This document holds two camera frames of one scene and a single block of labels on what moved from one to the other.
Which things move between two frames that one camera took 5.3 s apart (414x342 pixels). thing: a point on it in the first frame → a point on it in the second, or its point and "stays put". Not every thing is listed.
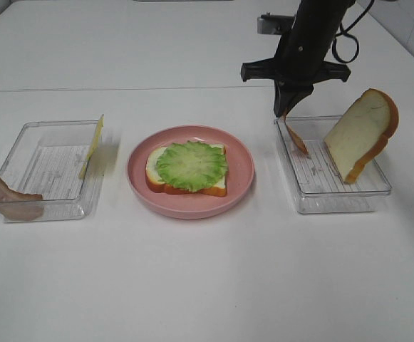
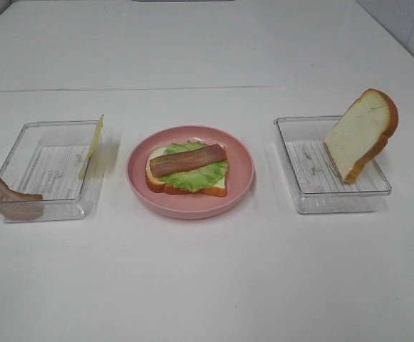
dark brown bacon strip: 296,136 → 207,175
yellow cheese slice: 93,145 stays put
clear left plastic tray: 48,159 stays put
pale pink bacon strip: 12,204 stays put
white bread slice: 219,188 → 194,178
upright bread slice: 362,132 stays put
